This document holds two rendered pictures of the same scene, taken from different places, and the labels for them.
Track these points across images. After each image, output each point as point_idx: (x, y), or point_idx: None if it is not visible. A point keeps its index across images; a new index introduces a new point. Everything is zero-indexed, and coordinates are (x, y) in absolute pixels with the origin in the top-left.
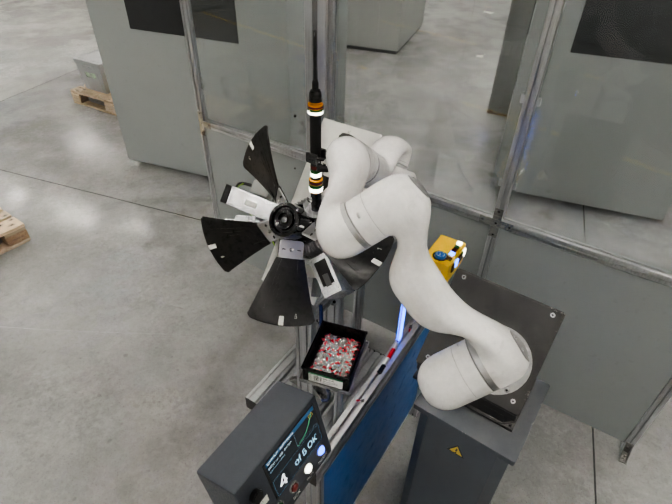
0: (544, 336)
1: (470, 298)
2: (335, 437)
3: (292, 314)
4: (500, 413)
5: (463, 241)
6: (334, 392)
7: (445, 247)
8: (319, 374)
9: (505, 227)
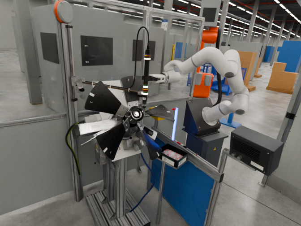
0: (211, 104)
1: (194, 106)
2: (210, 164)
3: (157, 149)
4: (217, 128)
5: None
6: (162, 180)
7: None
8: (181, 159)
9: None
